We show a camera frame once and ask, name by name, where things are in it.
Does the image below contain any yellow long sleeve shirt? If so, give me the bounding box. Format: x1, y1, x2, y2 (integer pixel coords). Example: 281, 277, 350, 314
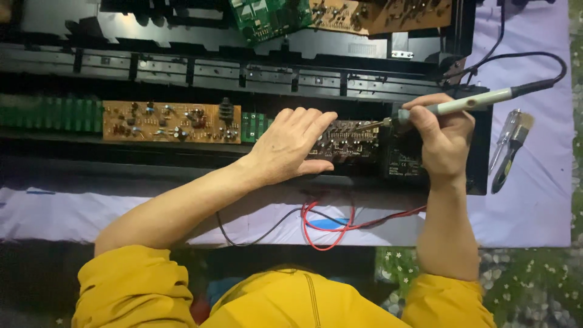
71, 245, 497, 328

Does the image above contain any green ribbed circuit board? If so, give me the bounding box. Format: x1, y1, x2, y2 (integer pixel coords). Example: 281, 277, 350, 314
0, 94, 104, 134

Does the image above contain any white cloth sheet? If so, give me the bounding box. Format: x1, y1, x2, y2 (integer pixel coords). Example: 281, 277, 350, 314
0, 0, 575, 249

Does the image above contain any black keyboard chassis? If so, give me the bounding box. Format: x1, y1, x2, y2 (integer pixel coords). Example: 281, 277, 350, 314
0, 0, 493, 196

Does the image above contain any black multimeter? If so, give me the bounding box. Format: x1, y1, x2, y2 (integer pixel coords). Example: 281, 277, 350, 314
381, 124, 430, 181

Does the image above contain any black handle paint brush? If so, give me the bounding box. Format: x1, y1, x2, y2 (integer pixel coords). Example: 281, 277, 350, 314
491, 112, 535, 195

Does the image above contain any white soldering iron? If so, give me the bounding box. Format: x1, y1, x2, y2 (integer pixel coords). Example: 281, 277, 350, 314
355, 78, 557, 131

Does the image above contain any person's left hand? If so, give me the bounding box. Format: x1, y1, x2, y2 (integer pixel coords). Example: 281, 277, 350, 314
247, 108, 339, 186

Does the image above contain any dark populated circuit board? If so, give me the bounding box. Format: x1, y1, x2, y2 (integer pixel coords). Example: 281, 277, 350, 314
306, 120, 382, 165

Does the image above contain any green printed circuit board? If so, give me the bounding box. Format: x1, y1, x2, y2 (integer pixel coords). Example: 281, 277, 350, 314
229, 0, 314, 45

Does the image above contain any small green circuit board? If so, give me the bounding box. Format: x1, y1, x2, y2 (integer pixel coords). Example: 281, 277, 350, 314
241, 112, 275, 143

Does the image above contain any black soldering iron cable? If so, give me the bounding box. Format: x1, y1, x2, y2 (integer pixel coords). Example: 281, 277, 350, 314
439, 0, 568, 90

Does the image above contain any red test lead wire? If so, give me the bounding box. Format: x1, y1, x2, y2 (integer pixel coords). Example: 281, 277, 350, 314
301, 200, 428, 251

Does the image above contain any clear handle screwdriver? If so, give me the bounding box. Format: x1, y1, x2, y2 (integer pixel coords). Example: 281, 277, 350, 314
488, 108, 523, 176

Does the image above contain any person's right hand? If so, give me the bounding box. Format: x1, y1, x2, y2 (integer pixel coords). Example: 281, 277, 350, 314
400, 93, 476, 185

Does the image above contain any black test lead wire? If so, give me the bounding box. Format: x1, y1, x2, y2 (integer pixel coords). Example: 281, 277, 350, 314
215, 206, 351, 247

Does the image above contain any large brown circuit board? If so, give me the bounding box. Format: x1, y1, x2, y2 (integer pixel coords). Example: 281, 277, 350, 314
309, 0, 453, 36

